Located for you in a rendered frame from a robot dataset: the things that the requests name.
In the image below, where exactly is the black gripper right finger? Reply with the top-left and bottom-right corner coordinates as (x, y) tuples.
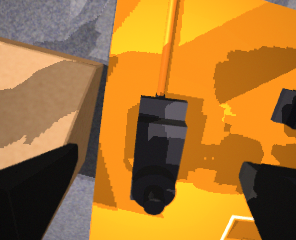
(239, 162), (296, 240)

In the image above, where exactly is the black micro servo with orange cable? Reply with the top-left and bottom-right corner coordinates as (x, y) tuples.
(129, 0), (188, 215)

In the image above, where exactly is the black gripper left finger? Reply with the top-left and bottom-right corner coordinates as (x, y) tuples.
(0, 143), (78, 240)

